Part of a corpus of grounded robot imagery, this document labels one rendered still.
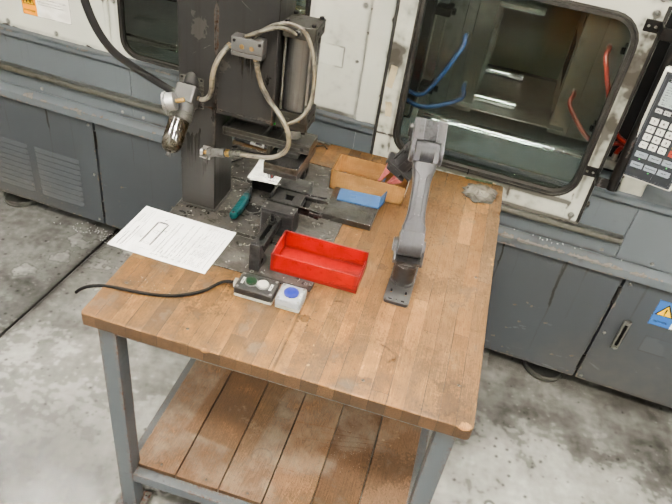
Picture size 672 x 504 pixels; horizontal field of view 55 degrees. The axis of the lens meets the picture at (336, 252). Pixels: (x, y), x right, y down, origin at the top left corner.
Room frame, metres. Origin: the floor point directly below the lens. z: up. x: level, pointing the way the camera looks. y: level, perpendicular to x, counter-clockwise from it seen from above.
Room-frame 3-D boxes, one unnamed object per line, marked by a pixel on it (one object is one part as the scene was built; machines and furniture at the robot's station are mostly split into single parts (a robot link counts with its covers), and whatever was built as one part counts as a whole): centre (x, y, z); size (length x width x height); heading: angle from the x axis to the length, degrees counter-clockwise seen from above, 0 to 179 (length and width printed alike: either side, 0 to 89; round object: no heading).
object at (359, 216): (1.73, -0.03, 0.91); 0.17 x 0.16 x 0.02; 170
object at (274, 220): (1.45, 0.20, 0.95); 0.15 x 0.03 x 0.10; 170
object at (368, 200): (1.77, -0.06, 0.93); 0.15 x 0.07 x 0.03; 84
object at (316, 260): (1.41, 0.04, 0.93); 0.25 x 0.12 x 0.06; 80
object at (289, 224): (1.63, 0.17, 0.94); 0.20 x 0.10 x 0.07; 170
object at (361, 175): (1.88, -0.08, 0.93); 0.25 x 0.13 x 0.08; 80
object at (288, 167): (1.63, 0.24, 1.22); 0.26 x 0.18 x 0.30; 80
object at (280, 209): (1.63, 0.17, 0.98); 0.20 x 0.10 x 0.01; 170
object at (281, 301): (1.25, 0.10, 0.90); 0.07 x 0.07 x 0.06; 80
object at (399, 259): (1.41, -0.19, 1.00); 0.09 x 0.06 x 0.06; 88
